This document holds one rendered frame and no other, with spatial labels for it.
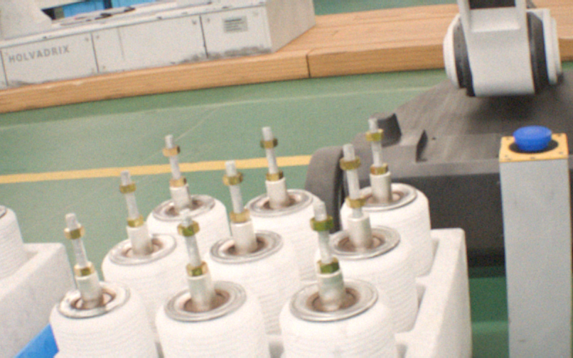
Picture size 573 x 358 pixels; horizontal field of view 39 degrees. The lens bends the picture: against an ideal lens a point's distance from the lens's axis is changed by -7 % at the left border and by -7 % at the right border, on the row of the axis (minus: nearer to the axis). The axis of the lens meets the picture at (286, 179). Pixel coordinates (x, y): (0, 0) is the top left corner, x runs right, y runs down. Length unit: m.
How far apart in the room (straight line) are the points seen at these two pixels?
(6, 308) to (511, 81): 0.86
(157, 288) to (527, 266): 0.38
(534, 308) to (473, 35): 0.60
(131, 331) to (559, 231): 0.42
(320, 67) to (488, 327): 1.76
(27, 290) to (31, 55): 2.29
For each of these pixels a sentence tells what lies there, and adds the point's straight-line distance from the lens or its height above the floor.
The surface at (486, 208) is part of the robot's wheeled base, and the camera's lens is 1.23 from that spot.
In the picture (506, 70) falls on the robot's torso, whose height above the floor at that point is 0.27.
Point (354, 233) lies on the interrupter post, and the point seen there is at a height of 0.27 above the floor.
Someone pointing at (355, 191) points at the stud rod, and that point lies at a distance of 0.81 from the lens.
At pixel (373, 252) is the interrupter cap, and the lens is 0.81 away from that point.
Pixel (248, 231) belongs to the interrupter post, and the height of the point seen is 0.27.
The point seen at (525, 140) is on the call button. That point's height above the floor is 0.33.
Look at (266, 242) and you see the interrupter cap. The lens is 0.87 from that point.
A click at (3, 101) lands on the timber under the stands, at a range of 3.40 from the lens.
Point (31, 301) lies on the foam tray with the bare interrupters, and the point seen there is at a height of 0.14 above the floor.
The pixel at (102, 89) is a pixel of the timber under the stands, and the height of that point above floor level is 0.04.
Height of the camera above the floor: 0.58
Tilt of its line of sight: 18 degrees down
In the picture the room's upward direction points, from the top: 10 degrees counter-clockwise
